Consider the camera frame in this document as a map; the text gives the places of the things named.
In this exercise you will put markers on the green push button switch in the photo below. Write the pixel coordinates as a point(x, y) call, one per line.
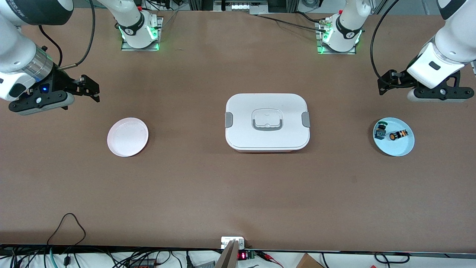
point(380, 132)

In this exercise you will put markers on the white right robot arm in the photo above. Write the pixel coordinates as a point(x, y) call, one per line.
point(15, 48)

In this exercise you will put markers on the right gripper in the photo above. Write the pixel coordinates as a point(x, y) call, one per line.
point(59, 80)

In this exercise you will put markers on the light blue round plate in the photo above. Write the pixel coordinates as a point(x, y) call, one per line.
point(398, 147)

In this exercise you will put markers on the white socket box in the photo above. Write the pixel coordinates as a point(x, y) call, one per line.
point(227, 241)

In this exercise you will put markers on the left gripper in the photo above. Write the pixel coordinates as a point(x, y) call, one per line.
point(402, 79)

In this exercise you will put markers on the red digit display module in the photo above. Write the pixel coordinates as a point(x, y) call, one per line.
point(242, 255)

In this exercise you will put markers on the orange push button switch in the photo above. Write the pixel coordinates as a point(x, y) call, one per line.
point(399, 134)

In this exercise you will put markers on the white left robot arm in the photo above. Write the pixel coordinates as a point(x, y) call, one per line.
point(457, 33)

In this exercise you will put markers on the white lunch box grey clips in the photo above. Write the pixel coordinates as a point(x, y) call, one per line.
point(241, 137)

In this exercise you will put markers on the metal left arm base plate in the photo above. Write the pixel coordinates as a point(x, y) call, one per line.
point(319, 50)

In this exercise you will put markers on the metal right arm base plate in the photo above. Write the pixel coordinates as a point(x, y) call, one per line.
point(124, 46)

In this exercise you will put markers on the lit control box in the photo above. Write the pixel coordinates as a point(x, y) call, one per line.
point(241, 6)

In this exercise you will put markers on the pink round plate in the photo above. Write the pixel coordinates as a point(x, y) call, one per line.
point(128, 137)

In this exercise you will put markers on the grey metal profile bar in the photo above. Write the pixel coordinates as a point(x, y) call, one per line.
point(228, 257)

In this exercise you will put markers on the brown cardboard piece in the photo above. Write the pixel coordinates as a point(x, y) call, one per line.
point(308, 262)

